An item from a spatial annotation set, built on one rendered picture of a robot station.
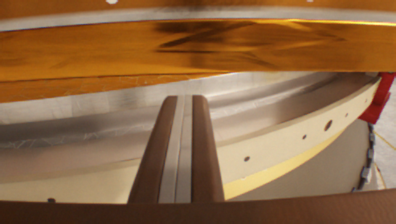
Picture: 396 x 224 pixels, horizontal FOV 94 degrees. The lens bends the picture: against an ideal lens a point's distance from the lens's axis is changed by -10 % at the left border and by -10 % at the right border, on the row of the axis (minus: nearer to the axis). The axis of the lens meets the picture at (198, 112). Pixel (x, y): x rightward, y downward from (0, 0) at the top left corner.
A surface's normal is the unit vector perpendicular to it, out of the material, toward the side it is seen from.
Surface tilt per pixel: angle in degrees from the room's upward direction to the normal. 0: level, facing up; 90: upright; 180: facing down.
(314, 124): 90
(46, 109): 90
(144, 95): 90
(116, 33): 90
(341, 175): 62
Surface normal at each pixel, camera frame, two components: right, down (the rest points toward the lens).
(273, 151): 0.40, 0.47
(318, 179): 0.46, -0.02
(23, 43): 0.03, 0.51
